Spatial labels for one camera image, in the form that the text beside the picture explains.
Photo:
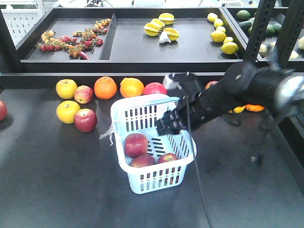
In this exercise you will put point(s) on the lemon pile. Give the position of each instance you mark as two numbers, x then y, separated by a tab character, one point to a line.
228	46

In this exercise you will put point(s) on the cherry tomato pile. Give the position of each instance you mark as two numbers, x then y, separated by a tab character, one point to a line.
78	44

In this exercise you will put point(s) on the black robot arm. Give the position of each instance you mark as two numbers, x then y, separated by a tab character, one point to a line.
280	91

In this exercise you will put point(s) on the orange left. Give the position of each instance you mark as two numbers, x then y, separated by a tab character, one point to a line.
105	88

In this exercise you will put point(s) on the light blue plastic basket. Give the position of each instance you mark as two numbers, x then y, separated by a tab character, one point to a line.
139	115

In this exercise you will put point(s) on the small pink red apple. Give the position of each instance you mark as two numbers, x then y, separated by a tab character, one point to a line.
83	94

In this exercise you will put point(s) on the large red apple back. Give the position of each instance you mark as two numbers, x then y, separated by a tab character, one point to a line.
154	88

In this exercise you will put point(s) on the yellow apple front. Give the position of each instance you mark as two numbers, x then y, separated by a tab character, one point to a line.
66	111

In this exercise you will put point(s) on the yellow apple back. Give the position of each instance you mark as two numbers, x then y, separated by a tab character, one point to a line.
66	88

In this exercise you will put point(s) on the black shelf upright post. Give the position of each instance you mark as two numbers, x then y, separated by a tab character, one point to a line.
296	60

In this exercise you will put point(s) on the dark red apple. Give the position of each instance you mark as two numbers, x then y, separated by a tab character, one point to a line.
85	120

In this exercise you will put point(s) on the black upper display shelf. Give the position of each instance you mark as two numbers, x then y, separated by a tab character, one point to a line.
126	47

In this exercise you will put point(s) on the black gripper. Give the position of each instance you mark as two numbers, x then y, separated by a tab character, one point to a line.
195	107

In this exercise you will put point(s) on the white garlic bulb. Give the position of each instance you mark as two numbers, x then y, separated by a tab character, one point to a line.
164	38

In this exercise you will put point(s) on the orange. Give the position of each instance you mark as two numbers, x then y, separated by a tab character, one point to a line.
105	88
131	87
254	107

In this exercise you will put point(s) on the black wooden display table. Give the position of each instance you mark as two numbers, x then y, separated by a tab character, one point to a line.
54	176

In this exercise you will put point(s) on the yellow round fruit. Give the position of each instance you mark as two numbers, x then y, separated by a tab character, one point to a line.
237	110

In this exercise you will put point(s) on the orange right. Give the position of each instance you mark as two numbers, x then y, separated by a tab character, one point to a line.
254	107

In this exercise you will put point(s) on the red apple far corner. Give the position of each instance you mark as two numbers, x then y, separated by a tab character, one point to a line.
3	110

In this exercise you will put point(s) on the red yellow apple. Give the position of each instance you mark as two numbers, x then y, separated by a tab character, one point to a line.
210	83

